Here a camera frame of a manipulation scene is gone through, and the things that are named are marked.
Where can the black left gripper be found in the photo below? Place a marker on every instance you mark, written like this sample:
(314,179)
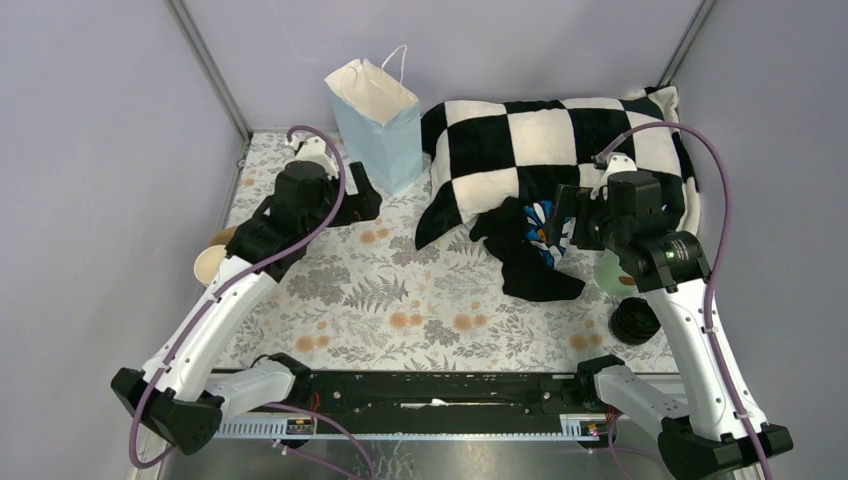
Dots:
(365,204)

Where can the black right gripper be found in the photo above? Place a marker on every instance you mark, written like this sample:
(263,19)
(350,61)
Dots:
(566,200)

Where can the brown cardboard cup carrier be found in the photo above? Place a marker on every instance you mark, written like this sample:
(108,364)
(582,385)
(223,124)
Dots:
(223,237)

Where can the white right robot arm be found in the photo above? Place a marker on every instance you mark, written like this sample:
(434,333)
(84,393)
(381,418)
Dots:
(719,428)

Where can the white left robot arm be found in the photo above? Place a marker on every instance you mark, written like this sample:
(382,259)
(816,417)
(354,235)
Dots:
(173,395)

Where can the black cloth with daisy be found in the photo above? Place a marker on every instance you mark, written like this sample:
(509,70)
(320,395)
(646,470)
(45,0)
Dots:
(527,265)

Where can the pale green plastic cup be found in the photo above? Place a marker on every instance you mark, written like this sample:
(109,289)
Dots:
(611,278)

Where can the light blue paper bag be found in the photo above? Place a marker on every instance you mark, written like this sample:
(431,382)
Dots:
(378,118)

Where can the floral patterned table mat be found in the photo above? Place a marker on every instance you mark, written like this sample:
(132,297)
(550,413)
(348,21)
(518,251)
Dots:
(363,297)

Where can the black white checkered pillow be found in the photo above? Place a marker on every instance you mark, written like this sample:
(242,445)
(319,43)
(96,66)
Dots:
(483,153)

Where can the stack of black lids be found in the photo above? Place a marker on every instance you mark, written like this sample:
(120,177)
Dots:
(634,322)

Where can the stack of white paper cups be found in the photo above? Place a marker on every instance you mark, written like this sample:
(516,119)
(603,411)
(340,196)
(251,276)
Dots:
(207,263)

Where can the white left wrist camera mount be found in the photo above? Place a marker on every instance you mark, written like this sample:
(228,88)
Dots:
(314,149)

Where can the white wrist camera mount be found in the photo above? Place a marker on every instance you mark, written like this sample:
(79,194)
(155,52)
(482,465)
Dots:
(615,163)
(314,149)

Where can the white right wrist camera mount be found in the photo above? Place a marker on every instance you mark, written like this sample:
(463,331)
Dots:
(615,163)

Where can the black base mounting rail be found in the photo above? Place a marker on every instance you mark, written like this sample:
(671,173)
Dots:
(382,404)

